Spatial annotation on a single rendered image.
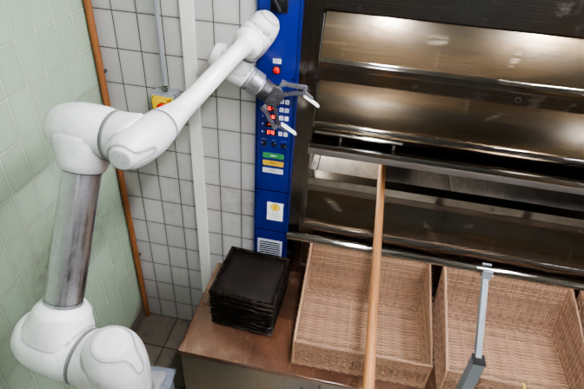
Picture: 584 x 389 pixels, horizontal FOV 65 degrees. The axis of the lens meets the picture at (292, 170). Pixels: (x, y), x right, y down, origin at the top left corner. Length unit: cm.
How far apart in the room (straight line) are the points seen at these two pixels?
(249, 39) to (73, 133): 59
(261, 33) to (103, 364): 103
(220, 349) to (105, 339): 85
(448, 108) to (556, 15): 45
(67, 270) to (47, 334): 17
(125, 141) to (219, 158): 93
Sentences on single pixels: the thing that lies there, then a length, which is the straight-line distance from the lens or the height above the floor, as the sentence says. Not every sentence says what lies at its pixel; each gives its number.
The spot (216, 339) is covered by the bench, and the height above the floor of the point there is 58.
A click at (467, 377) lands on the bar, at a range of 184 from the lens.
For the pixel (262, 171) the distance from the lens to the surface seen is 197.
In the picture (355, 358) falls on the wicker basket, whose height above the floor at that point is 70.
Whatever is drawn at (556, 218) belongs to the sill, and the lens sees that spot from 216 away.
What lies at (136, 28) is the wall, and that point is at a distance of 192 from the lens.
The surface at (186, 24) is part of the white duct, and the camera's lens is 180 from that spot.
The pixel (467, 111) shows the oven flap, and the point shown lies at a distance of 183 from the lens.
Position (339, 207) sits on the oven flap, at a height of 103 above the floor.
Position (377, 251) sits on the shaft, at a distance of 164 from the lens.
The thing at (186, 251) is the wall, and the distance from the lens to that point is 249.
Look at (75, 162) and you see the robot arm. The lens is 127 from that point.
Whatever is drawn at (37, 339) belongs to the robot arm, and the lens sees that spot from 144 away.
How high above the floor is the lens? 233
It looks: 35 degrees down
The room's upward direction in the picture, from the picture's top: 4 degrees clockwise
